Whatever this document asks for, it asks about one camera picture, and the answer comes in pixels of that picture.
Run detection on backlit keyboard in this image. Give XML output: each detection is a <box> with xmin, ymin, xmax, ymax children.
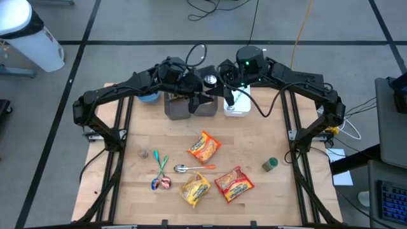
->
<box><xmin>377</xmin><ymin>180</ymin><xmax>407</xmax><ymax>225</ymax></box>

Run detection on white computer mouse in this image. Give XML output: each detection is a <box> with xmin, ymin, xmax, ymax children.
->
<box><xmin>358</xmin><ymin>190</ymin><xmax>371</xmax><ymax>207</ymax></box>

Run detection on teal-handled iridescent spoon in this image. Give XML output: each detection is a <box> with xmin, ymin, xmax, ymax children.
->
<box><xmin>153</xmin><ymin>149</ymin><xmax>173</xmax><ymax>190</ymax></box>

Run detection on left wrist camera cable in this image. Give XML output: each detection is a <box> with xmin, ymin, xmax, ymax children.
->
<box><xmin>185</xmin><ymin>43</ymin><xmax>208</xmax><ymax>68</ymax></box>

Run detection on tangled black floor cable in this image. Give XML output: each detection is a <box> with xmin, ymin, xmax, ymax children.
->
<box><xmin>186</xmin><ymin>0</ymin><xmax>252</xmax><ymax>22</ymax></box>

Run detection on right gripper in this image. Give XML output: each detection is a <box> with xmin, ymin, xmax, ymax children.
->
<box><xmin>205</xmin><ymin>59</ymin><xmax>244</xmax><ymax>108</ymax></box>

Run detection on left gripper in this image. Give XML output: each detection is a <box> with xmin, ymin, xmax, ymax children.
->
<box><xmin>183</xmin><ymin>73</ymin><xmax>217</xmax><ymax>115</ymax></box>

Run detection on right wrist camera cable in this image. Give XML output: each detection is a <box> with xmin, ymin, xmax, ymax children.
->
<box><xmin>222</xmin><ymin>81</ymin><xmax>331</xmax><ymax>118</ymax></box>

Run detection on grey keyboard desk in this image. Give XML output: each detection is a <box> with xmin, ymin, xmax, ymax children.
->
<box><xmin>368</xmin><ymin>158</ymin><xmax>407</xmax><ymax>229</ymax></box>

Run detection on white paper sheet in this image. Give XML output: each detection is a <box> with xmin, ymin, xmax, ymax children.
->
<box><xmin>326</xmin><ymin>148</ymin><xmax>354</xmax><ymax>187</ymax></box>

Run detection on black desk leg bar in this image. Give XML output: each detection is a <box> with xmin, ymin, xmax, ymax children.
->
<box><xmin>330</xmin><ymin>144</ymin><xmax>382</xmax><ymax>175</ymax></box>

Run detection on green-lidded spice jar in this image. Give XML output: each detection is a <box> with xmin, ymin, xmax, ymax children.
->
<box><xmin>261</xmin><ymin>156</ymin><xmax>279</xmax><ymax>173</ymax></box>

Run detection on black chair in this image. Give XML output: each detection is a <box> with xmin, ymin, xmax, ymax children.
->
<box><xmin>386</xmin><ymin>71</ymin><xmax>407</xmax><ymax>115</ymax></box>

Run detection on orange-handled metal spoon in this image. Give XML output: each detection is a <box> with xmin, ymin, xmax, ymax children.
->
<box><xmin>173</xmin><ymin>163</ymin><xmax>217</xmax><ymax>174</ymax></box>

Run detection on black power cable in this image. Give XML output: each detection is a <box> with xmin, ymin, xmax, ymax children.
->
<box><xmin>78</xmin><ymin>145</ymin><xmax>109</xmax><ymax>185</ymax></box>

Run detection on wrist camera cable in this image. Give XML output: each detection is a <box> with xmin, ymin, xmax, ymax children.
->
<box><xmin>185</xmin><ymin>43</ymin><xmax>208</xmax><ymax>68</ymax></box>
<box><xmin>222</xmin><ymin>81</ymin><xmax>331</xmax><ymax>118</ymax></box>

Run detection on white cable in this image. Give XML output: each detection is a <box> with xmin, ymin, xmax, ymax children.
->
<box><xmin>317</xmin><ymin>106</ymin><xmax>362</xmax><ymax>141</ymax></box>

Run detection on red ramen packet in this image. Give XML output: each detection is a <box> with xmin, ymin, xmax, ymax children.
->
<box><xmin>214</xmin><ymin>165</ymin><xmax>256</xmax><ymax>204</ymax></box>

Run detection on white trash can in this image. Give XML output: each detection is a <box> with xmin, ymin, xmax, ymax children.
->
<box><xmin>0</xmin><ymin>0</ymin><xmax>66</xmax><ymax>73</ymax></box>

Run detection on yellow creamy chicken ramen packet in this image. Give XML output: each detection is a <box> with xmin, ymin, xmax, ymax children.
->
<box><xmin>178</xmin><ymin>171</ymin><xmax>212</xmax><ymax>209</ymax></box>

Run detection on grey table foot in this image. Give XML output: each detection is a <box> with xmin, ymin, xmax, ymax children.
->
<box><xmin>27</xmin><ymin>0</ymin><xmax>76</xmax><ymax>6</ymax></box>
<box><xmin>0</xmin><ymin>64</ymin><xmax>36</xmax><ymax>79</ymax></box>

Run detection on black pad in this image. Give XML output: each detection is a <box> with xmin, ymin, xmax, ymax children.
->
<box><xmin>194</xmin><ymin>65</ymin><xmax>221</xmax><ymax>77</ymax></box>

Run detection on white plastic bin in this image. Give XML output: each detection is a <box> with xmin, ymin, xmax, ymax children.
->
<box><xmin>223</xmin><ymin>85</ymin><xmax>252</xmax><ymax>118</ymax></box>

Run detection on blue plastic bowl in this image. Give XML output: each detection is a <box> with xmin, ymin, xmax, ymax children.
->
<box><xmin>137</xmin><ymin>92</ymin><xmax>162</xmax><ymax>104</ymax></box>

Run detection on black aluminium table frame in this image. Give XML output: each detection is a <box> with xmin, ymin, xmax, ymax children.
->
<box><xmin>71</xmin><ymin>81</ymin><xmax>344</xmax><ymax>229</ymax></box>

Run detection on orange chicken ramen packet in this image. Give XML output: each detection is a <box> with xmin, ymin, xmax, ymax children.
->
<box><xmin>186</xmin><ymin>130</ymin><xmax>223</xmax><ymax>165</ymax></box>

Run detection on black floor object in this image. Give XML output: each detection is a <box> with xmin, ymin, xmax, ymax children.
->
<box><xmin>0</xmin><ymin>99</ymin><xmax>13</xmax><ymax>117</ymax></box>

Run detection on grey translucent bin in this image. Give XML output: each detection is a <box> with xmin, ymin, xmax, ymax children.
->
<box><xmin>163</xmin><ymin>92</ymin><xmax>192</xmax><ymax>121</ymax></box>
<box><xmin>192</xmin><ymin>103</ymin><xmax>219</xmax><ymax>117</ymax></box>

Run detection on yellow cable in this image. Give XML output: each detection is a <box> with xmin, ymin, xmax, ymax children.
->
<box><xmin>289</xmin><ymin>0</ymin><xmax>315</xmax><ymax>71</ymax></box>

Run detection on green-handled iridescent spoon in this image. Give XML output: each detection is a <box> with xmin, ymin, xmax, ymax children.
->
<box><xmin>150</xmin><ymin>155</ymin><xmax>170</xmax><ymax>191</ymax></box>

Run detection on straight black floor cable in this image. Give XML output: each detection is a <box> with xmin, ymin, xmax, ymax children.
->
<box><xmin>246</xmin><ymin>0</ymin><xmax>260</xmax><ymax>47</ymax></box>

